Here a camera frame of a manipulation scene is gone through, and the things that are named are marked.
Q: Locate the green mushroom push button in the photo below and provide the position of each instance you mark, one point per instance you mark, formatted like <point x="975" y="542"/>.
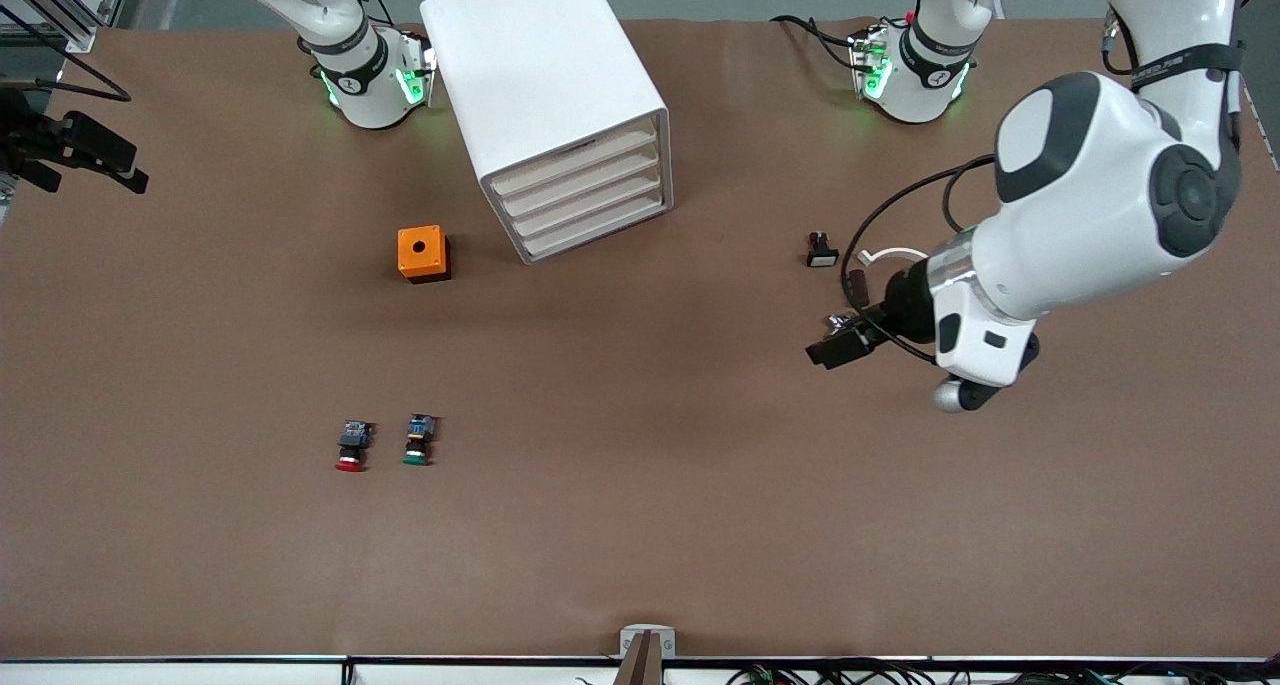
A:
<point x="420" y="430"/>

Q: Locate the red mushroom push button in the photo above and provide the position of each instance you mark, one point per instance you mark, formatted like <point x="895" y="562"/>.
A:
<point x="352" y="437"/>

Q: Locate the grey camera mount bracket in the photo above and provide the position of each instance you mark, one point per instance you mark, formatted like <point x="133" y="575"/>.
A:
<point x="628" y="637"/>

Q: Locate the white curved plastic bracket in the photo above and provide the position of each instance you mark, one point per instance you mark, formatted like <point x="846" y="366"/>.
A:
<point x="895" y="253"/>

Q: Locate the white drawer cabinet housing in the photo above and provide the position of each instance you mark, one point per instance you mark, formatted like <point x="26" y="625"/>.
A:
<point x="530" y="55"/>

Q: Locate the brown table cover sheet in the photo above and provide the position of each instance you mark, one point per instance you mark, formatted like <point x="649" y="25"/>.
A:
<point x="640" y="465"/>

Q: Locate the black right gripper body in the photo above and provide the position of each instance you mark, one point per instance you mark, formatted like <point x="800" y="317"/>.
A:
<point x="28" y="141"/>

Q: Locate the brown toothed plastic strip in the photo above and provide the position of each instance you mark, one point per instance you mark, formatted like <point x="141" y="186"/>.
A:
<point x="858" y="287"/>

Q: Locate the white table edge rail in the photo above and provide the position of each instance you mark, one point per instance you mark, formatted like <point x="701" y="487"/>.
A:
<point x="200" y="673"/>

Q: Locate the aluminium frame profile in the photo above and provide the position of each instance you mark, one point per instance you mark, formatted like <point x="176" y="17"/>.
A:
<point x="80" y="35"/>

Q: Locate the orange button enclosure box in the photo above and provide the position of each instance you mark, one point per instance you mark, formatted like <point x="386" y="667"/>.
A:
<point x="408" y="257"/>

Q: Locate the black switch with white face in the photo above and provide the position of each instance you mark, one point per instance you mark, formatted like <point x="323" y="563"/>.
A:
<point x="822" y="255"/>

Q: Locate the white plastic drawer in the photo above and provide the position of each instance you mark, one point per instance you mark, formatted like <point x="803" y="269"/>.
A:
<point x="588" y="201"/>
<point x="582" y="179"/>
<point x="575" y="157"/>
<point x="594" y="223"/>

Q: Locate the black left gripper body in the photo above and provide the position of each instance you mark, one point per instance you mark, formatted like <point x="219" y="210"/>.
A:
<point x="908" y="309"/>

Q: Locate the silver metal fitting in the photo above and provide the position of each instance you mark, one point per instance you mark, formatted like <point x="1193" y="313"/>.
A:
<point x="838" y="320"/>

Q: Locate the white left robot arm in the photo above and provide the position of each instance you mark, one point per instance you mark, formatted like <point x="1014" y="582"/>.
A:
<point x="1080" y="195"/>

